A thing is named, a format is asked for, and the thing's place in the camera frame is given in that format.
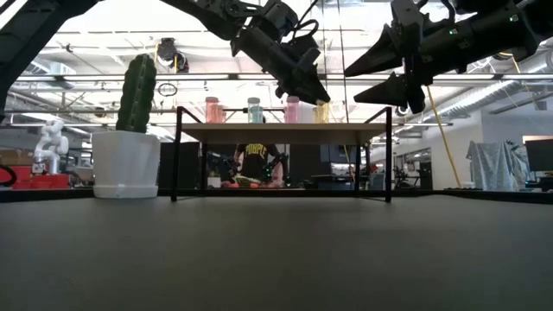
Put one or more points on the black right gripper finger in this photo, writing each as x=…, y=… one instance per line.
x=386, y=54
x=391, y=90

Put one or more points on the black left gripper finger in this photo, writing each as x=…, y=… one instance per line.
x=312, y=73
x=294, y=93

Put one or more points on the pink pill bottle white cap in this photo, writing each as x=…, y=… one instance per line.
x=292, y=111

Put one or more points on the yellow pill bottle white cap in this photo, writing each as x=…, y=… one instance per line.
x=322, y=116

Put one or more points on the orange pill bottle white cap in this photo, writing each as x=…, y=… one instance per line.
x=211, y=112

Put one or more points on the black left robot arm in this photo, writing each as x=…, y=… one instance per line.
x=26, y=34

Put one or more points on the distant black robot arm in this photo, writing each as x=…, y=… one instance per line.
x=276, y=168

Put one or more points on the white cylindrical column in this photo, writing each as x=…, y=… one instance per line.
x=307, y=114

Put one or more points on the small white planter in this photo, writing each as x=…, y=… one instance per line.
x=214, y=182

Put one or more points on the black partition panel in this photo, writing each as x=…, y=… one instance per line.
x=190, y=164

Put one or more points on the gray draped cloth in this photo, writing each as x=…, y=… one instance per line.
x=497, y=168

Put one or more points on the green artificial cactus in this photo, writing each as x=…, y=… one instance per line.
x=136, y=95

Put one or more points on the black computer monitor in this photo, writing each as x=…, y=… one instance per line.
x=540, y=155

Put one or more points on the white hexagonal plant pot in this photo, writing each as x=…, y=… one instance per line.
x=125, y=164

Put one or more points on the dark table mat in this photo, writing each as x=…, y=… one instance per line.
x=129, y=259

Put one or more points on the brown cardboard box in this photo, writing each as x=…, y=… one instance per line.
x=13, y=157

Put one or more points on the wooden shelf black metal frame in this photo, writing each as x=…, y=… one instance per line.
x=302, y=134

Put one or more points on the silver ventilation duct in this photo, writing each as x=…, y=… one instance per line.
x=52, y=69
x=475, y=101

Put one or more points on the black aluminium table frame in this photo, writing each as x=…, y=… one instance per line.
x=497, y=196

